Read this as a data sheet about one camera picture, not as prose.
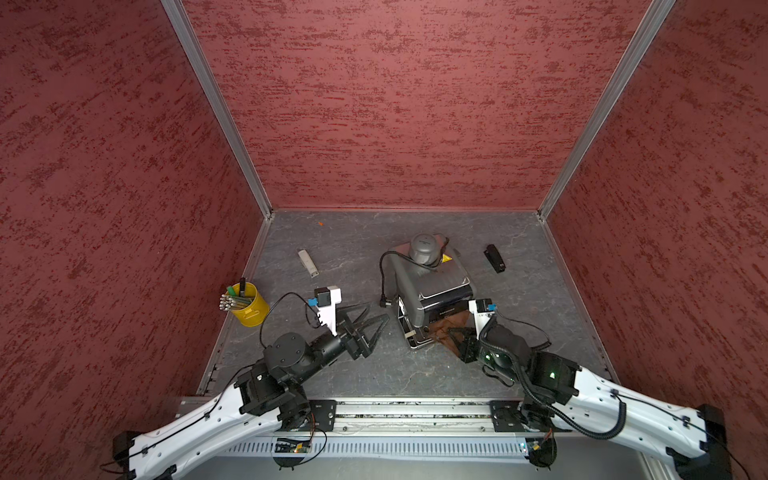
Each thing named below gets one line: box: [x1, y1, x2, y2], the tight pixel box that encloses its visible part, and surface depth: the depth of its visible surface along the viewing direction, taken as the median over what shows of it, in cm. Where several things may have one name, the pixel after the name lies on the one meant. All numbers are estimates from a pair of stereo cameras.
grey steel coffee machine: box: [388, 232, 474, 349], surface depth 72 cm
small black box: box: [483, 244, 506, 273], surface depth 105 cm
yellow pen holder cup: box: [225, 282, 270, 327], surface depth 87 cm
